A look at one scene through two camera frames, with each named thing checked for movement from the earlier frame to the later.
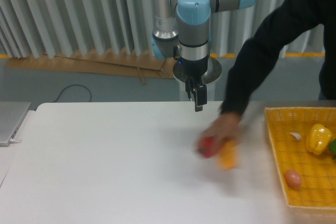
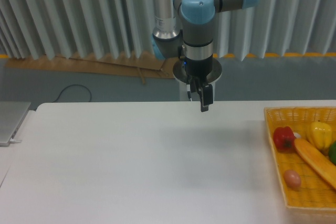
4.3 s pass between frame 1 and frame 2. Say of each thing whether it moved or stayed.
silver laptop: stayed
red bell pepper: moved
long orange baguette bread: moved
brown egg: stayed
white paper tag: stayed
